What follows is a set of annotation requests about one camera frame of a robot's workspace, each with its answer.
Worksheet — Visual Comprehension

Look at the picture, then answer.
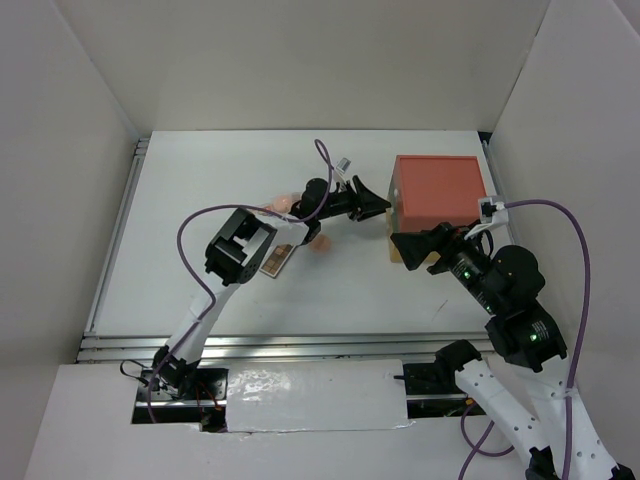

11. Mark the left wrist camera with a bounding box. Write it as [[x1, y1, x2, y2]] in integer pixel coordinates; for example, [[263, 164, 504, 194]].
[[334, 157, 351, 187]]

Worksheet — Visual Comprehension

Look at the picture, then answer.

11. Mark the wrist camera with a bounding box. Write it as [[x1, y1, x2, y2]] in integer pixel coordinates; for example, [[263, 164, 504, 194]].
[[334, 157, 351, 187], [464, 196, 509, 240]]

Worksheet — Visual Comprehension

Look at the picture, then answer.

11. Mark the aluminium rail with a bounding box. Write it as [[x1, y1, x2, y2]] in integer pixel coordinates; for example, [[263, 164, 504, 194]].
[[478, 131, 520, 244], [76, 332, 492, 365], [83, 137, 151, 337]]

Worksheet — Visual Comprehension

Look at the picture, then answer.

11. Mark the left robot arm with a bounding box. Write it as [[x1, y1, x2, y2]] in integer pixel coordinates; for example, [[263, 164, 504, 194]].
[[146, 176, 391, 399]]

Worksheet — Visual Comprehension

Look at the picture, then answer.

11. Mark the green drawer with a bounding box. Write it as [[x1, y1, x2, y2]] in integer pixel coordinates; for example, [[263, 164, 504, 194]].
[[388, 209, 397, 233]]

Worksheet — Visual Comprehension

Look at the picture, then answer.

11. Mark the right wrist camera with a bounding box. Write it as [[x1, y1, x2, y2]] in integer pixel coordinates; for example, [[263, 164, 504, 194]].
[[464, 196, 509, 240]]

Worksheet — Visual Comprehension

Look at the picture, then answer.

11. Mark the aluminium front rail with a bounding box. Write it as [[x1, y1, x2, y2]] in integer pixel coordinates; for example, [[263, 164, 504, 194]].
[[76, 332, 492, 365]]

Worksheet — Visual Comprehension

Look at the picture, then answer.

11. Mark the brown eyeshadow palette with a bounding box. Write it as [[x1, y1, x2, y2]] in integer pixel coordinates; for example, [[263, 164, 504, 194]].
[[260, 244, 295, 278]]

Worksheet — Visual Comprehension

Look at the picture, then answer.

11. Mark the white cover plate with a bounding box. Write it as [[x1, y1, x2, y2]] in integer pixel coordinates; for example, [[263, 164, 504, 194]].
[[226, 360, 411, 433]]

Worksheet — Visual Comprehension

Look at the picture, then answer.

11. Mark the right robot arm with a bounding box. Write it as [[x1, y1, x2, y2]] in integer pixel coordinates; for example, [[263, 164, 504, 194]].
[[390, 223, 634, 479]]

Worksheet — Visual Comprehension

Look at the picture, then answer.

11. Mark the aluminium right rail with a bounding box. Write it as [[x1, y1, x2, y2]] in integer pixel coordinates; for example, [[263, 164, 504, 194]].
[[478, 131, 520, 244]]

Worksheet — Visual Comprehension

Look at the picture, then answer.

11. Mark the peach makeup sponge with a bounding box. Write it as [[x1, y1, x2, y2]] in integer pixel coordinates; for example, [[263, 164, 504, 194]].
[[266, 193, 296, 214]]

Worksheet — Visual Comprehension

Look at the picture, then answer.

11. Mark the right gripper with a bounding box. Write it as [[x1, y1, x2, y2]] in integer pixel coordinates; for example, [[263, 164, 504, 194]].
[[389, 216, 501, 311]]

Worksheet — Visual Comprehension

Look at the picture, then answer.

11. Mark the aluminium left rail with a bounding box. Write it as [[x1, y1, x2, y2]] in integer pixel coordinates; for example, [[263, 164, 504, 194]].
[[83, 137, 151, 337]]

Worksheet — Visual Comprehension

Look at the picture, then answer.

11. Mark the round pink powder puff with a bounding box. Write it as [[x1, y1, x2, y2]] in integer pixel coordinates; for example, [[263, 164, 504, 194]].
[[308, 234, 332, 253]]

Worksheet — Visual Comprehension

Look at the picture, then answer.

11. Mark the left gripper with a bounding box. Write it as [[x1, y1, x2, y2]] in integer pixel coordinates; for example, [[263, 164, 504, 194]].
[[317, 175, 391, 222]]

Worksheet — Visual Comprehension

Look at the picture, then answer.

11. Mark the coral drawer cabinet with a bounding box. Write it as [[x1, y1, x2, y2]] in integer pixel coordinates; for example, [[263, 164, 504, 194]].
[[388, 155, 486, 233]]

